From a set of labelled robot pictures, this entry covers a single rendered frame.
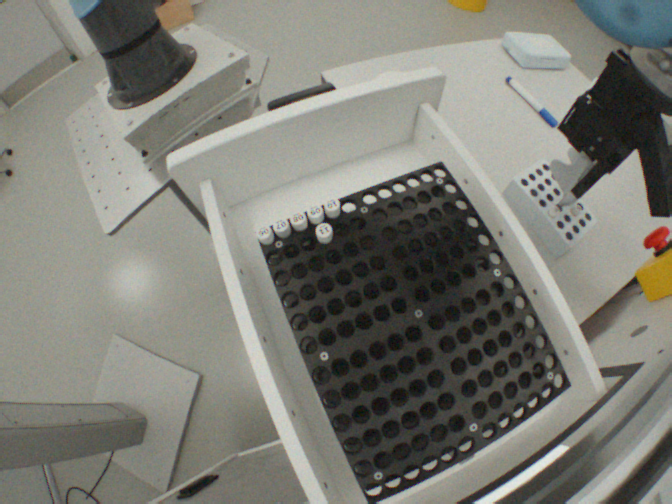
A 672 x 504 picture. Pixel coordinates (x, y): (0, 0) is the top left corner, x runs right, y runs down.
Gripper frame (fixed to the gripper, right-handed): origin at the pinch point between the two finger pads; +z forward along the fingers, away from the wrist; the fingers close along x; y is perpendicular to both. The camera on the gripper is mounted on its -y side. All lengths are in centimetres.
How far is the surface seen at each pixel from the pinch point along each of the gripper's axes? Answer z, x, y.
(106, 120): 5, 56, 65
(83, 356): 81, 138, 58
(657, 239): -7.5, 0.4, -10.6
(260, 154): -8.4, 33.8, 20.1
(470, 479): -5.5, 33.6, -13.8
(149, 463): 77, 121, 4
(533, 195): 2.5, 3.2, 4.2
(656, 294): -4.7, 3.1, -15.8
